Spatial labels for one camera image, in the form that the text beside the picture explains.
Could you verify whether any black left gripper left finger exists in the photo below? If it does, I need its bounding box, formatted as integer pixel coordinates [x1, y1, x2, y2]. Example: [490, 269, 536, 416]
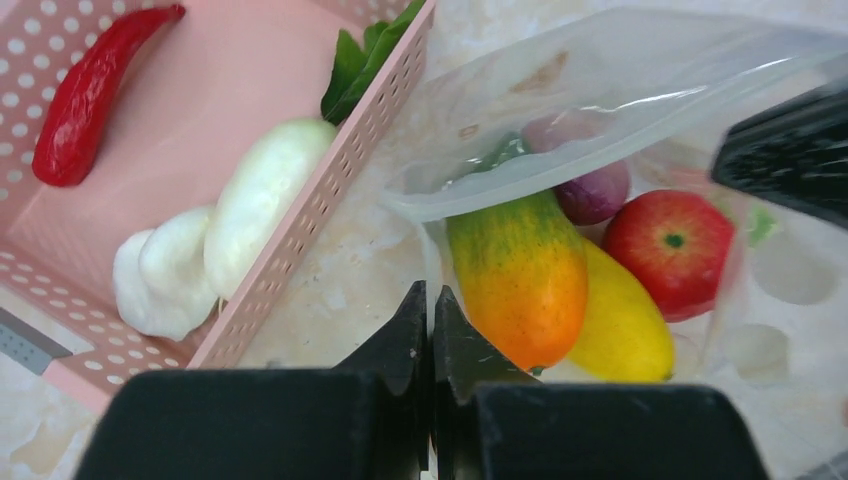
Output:
[76, 281, 428, 479]

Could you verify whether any purple onion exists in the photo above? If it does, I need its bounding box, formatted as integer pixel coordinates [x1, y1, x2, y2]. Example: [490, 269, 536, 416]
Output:
[522, 111, 631, 226]

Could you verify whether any green leafy vegetable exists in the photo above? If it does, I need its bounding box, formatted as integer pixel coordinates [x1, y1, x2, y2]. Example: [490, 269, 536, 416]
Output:
[320, 0, 424, 126]

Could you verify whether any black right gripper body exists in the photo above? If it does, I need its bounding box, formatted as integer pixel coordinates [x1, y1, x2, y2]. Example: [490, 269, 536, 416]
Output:
[710, 80, 847, 229]

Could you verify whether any white radish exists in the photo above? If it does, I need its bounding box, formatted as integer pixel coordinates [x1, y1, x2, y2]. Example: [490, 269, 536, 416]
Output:
[204, 117, 337, 300]

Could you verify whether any green orange mango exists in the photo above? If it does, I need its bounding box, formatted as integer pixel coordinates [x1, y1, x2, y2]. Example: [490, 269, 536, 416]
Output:
[445, 189, 588, 371]

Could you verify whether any red apple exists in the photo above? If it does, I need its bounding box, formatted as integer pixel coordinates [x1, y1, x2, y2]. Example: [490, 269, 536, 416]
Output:
[601, 189, 735, 323]

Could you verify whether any yellow mango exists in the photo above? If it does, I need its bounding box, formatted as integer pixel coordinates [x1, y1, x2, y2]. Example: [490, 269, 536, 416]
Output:
[567, 238, 675, 383]

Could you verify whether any green toy brick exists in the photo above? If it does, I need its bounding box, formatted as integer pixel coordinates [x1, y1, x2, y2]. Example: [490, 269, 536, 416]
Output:
[747, 206, 779, 248]

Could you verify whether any pink plastic basket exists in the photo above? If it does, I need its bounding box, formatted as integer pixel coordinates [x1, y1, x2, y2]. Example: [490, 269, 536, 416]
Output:
[1, 1, 435, 412]

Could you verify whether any clear dotted zip top bag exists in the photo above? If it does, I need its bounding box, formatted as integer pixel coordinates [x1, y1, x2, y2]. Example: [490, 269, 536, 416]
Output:
[383, 7, 847, 394]

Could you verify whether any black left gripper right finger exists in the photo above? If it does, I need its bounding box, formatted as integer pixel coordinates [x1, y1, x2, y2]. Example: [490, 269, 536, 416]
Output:
[432, 287, 767, 479]

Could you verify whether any red chili pepper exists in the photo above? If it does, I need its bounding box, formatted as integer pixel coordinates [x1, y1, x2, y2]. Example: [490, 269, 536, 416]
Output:
[32, 4, 186, 187]

